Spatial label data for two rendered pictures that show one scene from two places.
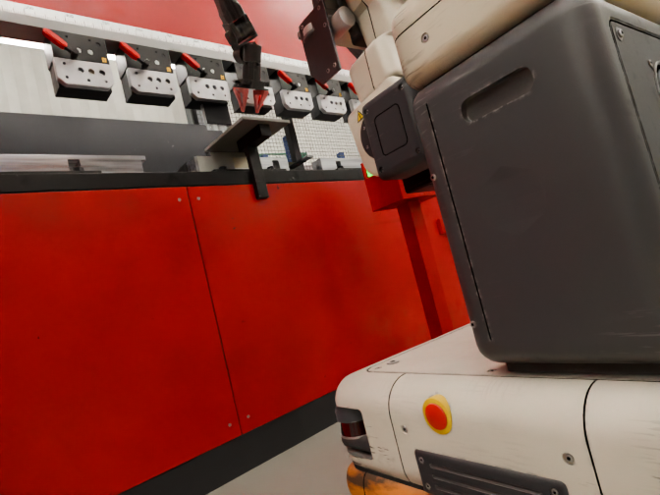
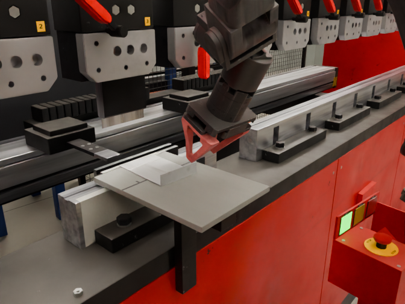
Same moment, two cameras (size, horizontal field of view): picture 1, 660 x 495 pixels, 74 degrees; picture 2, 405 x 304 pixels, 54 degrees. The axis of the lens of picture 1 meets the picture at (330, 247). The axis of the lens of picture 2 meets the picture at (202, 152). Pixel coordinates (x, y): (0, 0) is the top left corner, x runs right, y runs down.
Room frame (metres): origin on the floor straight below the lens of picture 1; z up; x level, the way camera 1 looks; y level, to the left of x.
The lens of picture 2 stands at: (0.79, 0.21, 1.30)
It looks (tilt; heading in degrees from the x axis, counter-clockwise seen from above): 21 degrees down; 354
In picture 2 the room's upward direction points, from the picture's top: straight up
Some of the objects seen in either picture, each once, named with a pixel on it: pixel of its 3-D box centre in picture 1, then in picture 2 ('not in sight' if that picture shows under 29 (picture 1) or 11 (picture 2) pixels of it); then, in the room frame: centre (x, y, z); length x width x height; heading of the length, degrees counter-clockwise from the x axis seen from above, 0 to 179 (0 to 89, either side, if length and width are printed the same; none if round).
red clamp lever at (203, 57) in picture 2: not in sight; (201, 53); (1.61, 0.13, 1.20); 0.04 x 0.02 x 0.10; 43
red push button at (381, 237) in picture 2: not in sight; (381, 242); (1.52, -0.27, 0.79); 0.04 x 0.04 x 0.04
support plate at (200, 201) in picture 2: (246, 136); (179, 184); (1.44, 0.18, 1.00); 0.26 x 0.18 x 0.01; 43
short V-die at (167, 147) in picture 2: not in sight; (139, 163); (1.57, 0.26, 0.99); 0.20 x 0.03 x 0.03; 133
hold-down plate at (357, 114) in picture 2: not in sight; (348, 116); (2.19, -0.50, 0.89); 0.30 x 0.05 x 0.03; 133
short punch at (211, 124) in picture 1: (216, 118); (122, 98); (1.55, 0.28, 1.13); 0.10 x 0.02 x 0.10; 133
